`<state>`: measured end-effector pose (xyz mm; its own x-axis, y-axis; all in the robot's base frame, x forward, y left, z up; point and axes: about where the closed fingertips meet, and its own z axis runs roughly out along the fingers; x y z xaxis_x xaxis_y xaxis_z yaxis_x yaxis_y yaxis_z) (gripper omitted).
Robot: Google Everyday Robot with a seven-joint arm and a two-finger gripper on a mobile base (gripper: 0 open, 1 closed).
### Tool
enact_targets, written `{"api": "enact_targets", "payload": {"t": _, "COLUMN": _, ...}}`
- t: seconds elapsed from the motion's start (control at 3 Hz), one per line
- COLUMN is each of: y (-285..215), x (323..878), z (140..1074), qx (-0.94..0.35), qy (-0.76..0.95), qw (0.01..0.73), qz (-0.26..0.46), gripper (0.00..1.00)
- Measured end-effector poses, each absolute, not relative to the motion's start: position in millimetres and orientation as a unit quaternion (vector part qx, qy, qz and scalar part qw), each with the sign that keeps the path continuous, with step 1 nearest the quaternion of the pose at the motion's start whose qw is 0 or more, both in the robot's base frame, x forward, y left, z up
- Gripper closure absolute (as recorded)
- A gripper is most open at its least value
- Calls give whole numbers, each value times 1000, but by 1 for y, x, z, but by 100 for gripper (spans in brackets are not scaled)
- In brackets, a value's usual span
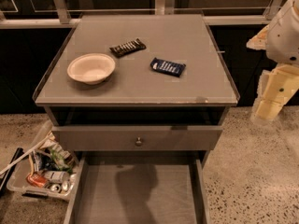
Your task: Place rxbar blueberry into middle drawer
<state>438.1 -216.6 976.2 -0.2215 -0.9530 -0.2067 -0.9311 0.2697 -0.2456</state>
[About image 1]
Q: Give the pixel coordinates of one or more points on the open grey middle drawer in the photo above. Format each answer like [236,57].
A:
[139,187]

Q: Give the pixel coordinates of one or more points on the grey drawer cabinet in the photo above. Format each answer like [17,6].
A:
[134,94]

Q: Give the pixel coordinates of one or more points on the metal window railing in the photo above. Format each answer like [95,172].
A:
[21,14]

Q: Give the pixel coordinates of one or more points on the round metal drawer knob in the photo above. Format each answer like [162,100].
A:
[139,142]

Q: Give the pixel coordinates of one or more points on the white stick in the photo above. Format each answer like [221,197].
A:
[36,146]

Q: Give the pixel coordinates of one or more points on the green snack bag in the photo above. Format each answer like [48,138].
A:
[63,159]

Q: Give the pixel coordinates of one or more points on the silver can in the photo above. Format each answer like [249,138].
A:
[56,176]

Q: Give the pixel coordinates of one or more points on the red soda can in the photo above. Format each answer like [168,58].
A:
[37,180]

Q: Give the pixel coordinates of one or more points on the clear plastic storage bin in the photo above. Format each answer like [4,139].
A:
[40,161]

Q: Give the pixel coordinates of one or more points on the white paper bowl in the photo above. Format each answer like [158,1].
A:
[91,68]

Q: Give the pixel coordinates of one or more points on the black flat object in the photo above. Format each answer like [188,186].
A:
[6,175]

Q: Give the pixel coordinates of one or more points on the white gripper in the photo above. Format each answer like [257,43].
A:
[282,40]

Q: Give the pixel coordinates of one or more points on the black snack bar wrapper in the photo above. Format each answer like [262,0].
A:
[128,48]

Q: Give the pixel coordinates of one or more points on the blue rxbar blueberry wrapper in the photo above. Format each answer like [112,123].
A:
[167,67]

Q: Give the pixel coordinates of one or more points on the closed grey top drawer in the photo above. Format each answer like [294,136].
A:
[122,138]

